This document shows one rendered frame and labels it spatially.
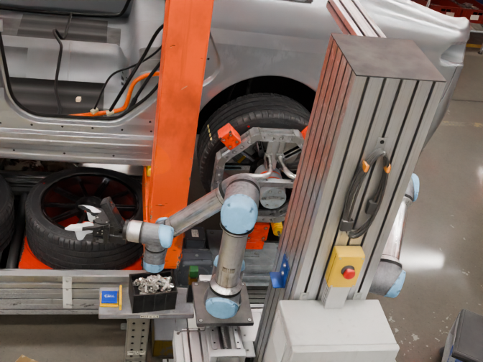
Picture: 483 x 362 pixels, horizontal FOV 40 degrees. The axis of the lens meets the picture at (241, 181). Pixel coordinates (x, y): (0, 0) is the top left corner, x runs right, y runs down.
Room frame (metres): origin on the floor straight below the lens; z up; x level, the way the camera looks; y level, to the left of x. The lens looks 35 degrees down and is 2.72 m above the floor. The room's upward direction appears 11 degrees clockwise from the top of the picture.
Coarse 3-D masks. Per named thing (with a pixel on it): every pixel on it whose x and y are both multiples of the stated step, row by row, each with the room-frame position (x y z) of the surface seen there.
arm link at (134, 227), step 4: (132, 220) 1.72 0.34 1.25; (128, 224) 1.70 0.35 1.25; (132, 224) 1.70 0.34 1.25; (136, 224) 1.70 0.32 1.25; (140, 224) 1.70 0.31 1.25; (128, 228) 1.68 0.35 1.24; (132, 228) 1.68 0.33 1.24; (136, 228) 1.69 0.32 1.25; (128, 232) 1.67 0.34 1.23; (132, 232) 1.68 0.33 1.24; (136, 232) 1.68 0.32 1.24; (128, 236) 1.67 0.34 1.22; (132, 236) 1.67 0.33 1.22; (136, 236) 1.67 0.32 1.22; (128, 240) 1.67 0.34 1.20; (132, 240) 1.67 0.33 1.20; (136, 240) 1.67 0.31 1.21
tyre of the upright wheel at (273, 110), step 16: (240, 96) 2.94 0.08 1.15; (256, 96) 2.92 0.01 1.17; (272, 96) 2.94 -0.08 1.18; (224, 112) 2.84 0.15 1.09; (240, 112) 2.79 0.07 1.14; (256, 112) 2.77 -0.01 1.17; (272, 112) 2.78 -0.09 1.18; (288, 112) 2.82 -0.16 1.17; (304, 112) 2.93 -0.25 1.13; (208, 128) 2.82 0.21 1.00; (240, 128) 2.72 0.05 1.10; (288, 128) 2.78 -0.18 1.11; (304, 128) 2.79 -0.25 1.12; (208, 144) 2.70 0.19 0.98; (208, 160) 2.68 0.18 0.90; (208, 176) 2.69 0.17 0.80; (208, 192) 2.69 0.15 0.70
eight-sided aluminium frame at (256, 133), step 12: (252, 132) 2.67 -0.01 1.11; (264, 132) 2.68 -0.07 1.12; (276, 132) 2.72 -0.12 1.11; (288, 132) 2.73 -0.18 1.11; (300, 132) 2.77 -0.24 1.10; (240, 144) 2.63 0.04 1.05; (300, 144) 2.70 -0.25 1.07; (216, 156) 2.64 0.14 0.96; (228, 156) 2.62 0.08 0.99; (216, 168) 2.61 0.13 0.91; (216, 180) 2.61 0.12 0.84; (288, 204) 2.75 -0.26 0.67; (264, 216) 2.68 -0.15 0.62; (276, 216) 2.70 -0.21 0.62
